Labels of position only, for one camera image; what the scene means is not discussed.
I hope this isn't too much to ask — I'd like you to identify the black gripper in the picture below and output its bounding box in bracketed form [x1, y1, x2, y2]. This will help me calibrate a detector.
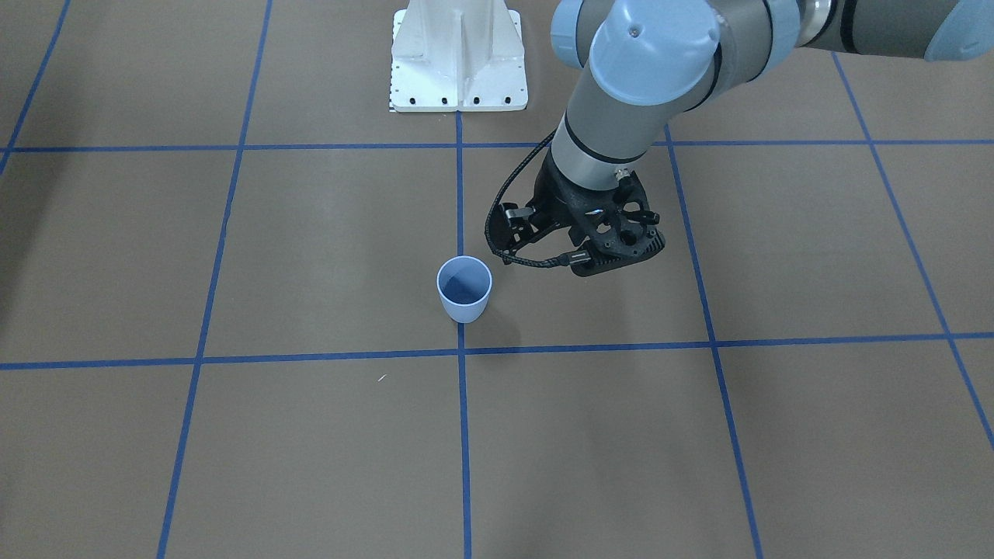
[531, 163, 622, 243]

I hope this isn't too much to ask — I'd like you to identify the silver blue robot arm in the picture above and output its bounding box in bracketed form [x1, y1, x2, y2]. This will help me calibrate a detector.
[527, 1, 992, 255]

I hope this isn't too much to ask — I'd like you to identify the light blue cup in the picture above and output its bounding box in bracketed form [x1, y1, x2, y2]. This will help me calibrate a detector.
[434, 255, 493, 323]

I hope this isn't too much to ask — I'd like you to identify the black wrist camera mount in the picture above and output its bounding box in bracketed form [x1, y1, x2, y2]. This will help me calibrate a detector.
[484, 168, 666, 277]

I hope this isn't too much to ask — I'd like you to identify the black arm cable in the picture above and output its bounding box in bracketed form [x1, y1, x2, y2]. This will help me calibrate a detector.
[484, 130, 591, 269]

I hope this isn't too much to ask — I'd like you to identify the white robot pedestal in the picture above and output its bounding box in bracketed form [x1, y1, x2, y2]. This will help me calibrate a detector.
[388, 1, 529, 113]

